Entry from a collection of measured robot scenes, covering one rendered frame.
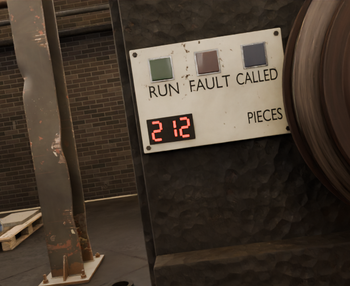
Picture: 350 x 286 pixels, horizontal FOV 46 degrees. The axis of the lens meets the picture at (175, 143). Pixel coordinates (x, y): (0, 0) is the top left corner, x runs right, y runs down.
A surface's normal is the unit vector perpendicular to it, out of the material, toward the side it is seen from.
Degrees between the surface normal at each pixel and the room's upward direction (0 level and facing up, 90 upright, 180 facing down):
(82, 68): 90
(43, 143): 90
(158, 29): 90
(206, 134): 90
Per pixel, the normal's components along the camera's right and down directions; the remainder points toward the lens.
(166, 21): -0.04, 0.06
